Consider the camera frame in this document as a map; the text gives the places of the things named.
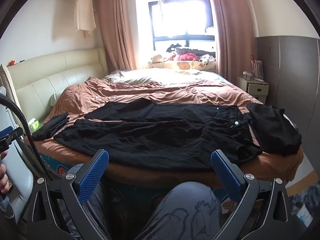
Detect cream plush toy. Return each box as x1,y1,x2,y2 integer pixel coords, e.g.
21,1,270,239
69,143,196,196
149,52,169,64

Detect black and white plush toy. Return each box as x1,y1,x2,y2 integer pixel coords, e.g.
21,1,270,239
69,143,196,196
167,44,190,54

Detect pale green pillow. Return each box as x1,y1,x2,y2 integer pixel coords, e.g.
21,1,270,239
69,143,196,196
49,91,65,107

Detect folded black elastic-waist pants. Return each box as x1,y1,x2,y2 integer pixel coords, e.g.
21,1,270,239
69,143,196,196
32,112,70,141

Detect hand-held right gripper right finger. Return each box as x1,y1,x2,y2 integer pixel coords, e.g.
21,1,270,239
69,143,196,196
210,149,300,240

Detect pink curtain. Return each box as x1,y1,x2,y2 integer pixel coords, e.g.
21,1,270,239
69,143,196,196
96,0,137,74
204,0,258,85

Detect green tissue pack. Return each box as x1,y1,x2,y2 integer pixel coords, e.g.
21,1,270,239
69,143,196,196
28,118,40,132

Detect grey wardrobe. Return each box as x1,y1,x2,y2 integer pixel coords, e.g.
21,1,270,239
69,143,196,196
255,36,320,175

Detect red plush toy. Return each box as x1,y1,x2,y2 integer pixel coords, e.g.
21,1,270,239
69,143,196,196
176,52,199,62

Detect person's left hand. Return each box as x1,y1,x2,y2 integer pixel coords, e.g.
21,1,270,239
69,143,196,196
0,156,12,194

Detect person's leg in patterned trousers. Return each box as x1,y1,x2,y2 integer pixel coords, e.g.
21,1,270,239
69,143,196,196
135,181,223,240

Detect bear print cushion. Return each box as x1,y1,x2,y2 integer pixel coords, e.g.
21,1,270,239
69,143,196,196
150,60,217,71

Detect cream nightstand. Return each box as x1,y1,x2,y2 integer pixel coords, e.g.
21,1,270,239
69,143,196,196
236,76,270,103

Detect crumpled black garment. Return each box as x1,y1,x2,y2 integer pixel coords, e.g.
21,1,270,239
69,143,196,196
246,102,302,155

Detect striped bag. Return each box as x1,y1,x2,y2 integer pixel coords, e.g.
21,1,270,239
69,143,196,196
250,55,265,81

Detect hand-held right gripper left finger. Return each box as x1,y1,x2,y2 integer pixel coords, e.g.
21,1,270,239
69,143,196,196
21,149,110,240

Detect window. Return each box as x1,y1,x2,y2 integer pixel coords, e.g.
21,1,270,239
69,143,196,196
135,0,217,53

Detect brown blanket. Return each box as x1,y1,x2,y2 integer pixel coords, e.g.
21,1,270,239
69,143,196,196
32,76,304,188

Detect black cable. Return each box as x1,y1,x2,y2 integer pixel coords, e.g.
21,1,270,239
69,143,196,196
0,94,54,180

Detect white bed sheet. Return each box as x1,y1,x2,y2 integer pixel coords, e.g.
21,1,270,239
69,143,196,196
104,67,225,85

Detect cartoon print bed cover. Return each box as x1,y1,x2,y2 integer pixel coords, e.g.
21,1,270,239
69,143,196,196
37,152,250,213

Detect cream padded headboard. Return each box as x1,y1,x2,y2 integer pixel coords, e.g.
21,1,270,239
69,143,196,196
5,47,108,140

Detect cream hanging cloth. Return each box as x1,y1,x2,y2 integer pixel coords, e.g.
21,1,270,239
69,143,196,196
74,0,97,38

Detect grey fluffy rug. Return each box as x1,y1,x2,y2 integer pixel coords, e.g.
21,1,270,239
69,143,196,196
285,177,320,230

